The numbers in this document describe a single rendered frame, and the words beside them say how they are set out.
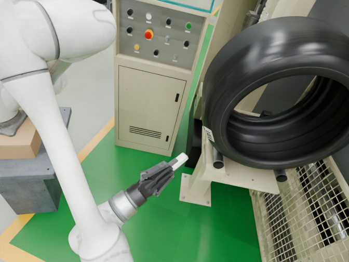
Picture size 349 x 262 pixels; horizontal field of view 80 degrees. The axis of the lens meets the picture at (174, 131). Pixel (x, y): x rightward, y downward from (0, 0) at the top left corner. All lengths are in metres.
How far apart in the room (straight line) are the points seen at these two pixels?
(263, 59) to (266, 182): 0.63
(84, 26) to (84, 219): 0.46
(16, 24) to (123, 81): 1.07
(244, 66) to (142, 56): 0.96
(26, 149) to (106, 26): 0.74
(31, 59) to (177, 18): 0.97
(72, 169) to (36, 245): 1.21
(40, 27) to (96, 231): 0.47
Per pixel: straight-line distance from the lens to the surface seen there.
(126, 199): 0.70
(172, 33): 1.41
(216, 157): 0.90
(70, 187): 0.55
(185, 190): 1.85
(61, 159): 0.56
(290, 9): 1.00
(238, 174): 1.05
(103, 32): 0.65
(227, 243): 1.79
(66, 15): 0.61
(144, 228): 1.67
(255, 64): 0.65
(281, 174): 1.01
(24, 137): 1.20
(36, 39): 0.58
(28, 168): 1.20
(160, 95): 1.56
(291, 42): 0.67
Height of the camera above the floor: 1.57
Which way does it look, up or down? 43 degrees down
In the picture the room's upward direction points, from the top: 15 degrees clockwise
